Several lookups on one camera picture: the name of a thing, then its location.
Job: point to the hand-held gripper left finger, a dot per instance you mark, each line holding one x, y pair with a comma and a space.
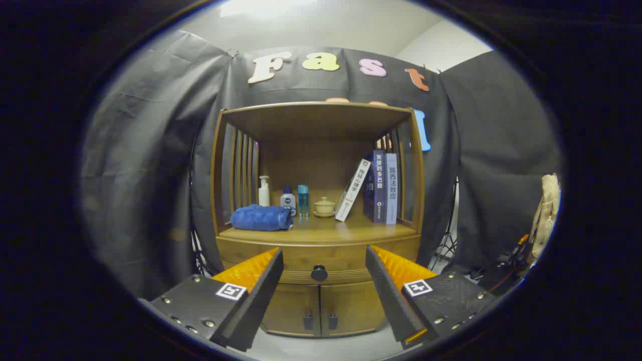
261, 296

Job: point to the black round drawer knob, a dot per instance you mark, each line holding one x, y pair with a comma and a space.
319, 273

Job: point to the clear blue bottle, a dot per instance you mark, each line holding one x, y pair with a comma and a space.
303, 200

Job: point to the blue rolled towel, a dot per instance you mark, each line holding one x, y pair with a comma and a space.
261, 218

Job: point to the pale grey book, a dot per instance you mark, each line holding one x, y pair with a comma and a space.
391, 190

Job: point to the black tool with orange tip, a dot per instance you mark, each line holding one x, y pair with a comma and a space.
520, 243

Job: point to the beige lidded teacup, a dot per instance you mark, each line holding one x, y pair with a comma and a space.
324, 206

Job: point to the wooden cabinet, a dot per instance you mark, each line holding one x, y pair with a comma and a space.
311, 120

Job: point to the white book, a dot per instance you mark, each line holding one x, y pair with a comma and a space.
352, 191

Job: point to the black light stand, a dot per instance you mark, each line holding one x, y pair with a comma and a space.
200, 258
446, 246

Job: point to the white bottle with blue cap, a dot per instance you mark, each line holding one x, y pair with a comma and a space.
288, 201

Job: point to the dark blue book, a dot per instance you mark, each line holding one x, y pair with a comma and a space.
377, 190

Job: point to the wooden countertop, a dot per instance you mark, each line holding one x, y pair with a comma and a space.
331, 231

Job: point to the beige cloth bag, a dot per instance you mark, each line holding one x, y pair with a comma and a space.
547, 210

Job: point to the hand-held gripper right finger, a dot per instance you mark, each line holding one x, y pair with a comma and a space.
388, 296

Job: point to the white pump bottle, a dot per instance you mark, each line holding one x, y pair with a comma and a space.
264, 194

